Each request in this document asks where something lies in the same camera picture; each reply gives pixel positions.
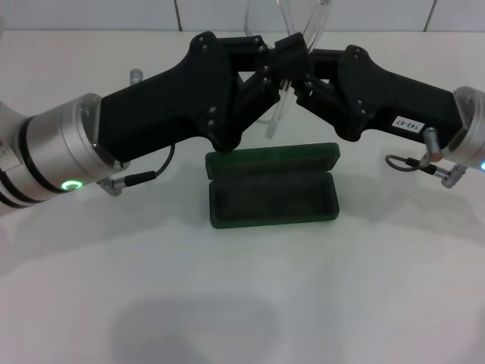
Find clear plastic glasses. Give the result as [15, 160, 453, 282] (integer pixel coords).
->
[242, 0, 334, 140]

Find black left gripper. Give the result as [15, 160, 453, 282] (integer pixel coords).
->
[96, 30, 310, 168]

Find green glasses case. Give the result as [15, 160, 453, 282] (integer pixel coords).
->
[204, 142, 341, 231]

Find grey right gripper cable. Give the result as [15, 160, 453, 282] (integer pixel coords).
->
[385, 153, 469, 189]

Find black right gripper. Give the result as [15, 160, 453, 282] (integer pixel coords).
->
[294, 45, 465, 143]

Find silver right gripper connector stub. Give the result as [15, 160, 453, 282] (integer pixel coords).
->
[424, 128, 443, 158]

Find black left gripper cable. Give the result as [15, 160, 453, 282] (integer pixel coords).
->
[96, 143, 175, 196]

